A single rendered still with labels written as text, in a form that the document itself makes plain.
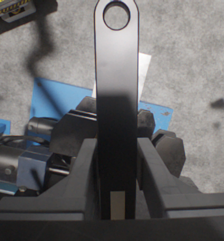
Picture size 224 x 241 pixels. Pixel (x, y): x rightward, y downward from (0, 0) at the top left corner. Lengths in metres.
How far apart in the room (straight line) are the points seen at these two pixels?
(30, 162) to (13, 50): 1.28
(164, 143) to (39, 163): 0.47
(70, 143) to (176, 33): 1.37
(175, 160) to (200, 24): 1.36
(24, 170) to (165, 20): 1.53
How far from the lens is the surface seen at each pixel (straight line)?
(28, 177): 0.76
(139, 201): 0.38
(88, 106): 1.11
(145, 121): 1.14
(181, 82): 1.74
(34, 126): 1.23
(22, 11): 1.69
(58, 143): 0.69
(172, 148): 0.71
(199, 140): 1.95
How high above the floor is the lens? 1.61
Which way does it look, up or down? 75 degrees down
